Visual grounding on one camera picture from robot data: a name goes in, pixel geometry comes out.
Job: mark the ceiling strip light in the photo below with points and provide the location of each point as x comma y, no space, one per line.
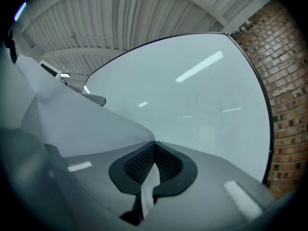
20,11

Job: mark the white whiteboard with black frame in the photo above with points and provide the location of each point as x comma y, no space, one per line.
192,105

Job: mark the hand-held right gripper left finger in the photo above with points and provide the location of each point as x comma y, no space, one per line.
91,189

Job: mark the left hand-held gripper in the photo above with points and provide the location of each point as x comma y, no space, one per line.
50,70

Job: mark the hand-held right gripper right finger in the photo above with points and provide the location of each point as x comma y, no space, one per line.
207,191

